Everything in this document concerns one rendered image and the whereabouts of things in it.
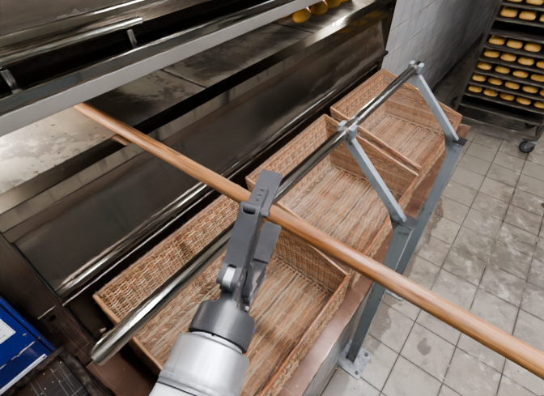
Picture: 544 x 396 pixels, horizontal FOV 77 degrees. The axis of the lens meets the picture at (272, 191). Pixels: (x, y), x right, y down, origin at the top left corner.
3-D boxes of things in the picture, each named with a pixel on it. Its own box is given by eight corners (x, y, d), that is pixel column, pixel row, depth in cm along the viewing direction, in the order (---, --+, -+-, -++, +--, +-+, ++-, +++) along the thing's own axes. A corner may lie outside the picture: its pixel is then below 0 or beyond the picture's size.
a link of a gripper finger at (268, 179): (244, 212, 43) (244, 208, 43) (262, 172, 47) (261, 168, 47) (266, 218, 43) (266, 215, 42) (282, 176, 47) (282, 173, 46)
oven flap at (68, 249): (56, 293, 80) (-2, 229, 70) (381, 54, 183) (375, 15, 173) (63, 300, 77) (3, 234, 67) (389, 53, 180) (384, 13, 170)
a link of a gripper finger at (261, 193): (244, 221, 42) (242, 207, 39) (258, 189, 45) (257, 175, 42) (256, 224, 41) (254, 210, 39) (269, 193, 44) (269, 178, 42)
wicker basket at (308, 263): (119, 340, 106) (86, 295, 87) (240, 231, 138) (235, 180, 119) (233, 463, 84) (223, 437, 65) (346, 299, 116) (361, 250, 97)
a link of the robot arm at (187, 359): (167, 387, 41) (190, 338, 45) (238, 415, 40) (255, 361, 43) (145, 375, 34) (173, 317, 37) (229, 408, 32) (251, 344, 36)
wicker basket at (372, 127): (321, 155, 175) (327, 106, 156) (371, 110, 207) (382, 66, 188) (412, 196, 153) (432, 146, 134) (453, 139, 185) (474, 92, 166)
